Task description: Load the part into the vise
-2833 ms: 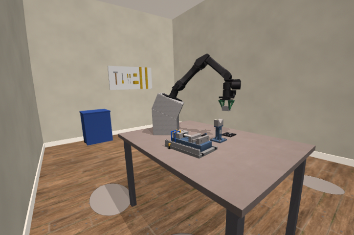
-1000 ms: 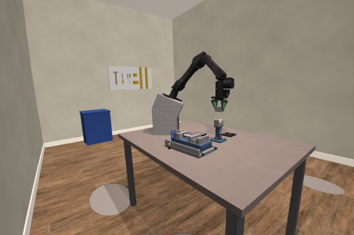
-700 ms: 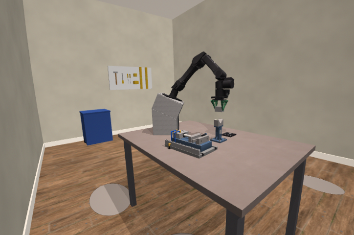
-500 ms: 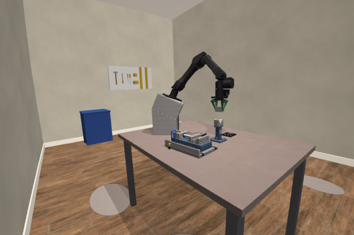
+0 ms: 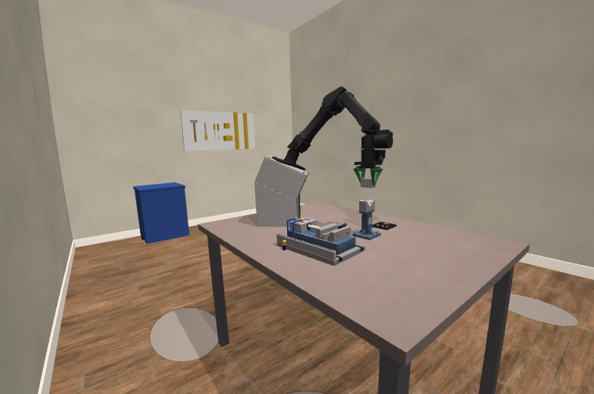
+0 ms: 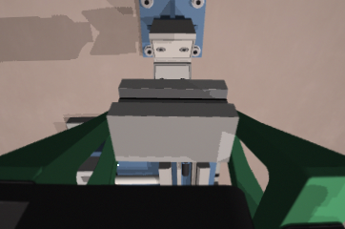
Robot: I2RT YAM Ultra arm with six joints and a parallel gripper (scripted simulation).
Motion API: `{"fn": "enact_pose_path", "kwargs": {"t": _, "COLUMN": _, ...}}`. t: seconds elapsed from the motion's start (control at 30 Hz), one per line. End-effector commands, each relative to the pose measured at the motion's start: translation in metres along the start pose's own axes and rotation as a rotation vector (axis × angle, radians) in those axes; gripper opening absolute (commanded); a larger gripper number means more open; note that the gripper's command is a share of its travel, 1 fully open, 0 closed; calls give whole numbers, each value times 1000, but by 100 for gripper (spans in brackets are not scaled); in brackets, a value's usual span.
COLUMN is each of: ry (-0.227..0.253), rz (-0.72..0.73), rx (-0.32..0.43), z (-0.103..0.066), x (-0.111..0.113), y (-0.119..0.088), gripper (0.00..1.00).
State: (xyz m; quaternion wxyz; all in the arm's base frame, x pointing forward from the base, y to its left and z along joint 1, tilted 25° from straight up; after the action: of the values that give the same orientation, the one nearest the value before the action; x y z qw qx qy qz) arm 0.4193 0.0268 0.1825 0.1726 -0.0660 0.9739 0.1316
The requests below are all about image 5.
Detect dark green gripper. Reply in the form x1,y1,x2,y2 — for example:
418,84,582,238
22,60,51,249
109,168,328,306
354,149,382,186

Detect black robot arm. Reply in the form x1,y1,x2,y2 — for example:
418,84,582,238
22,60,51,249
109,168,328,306
272,86,393,170

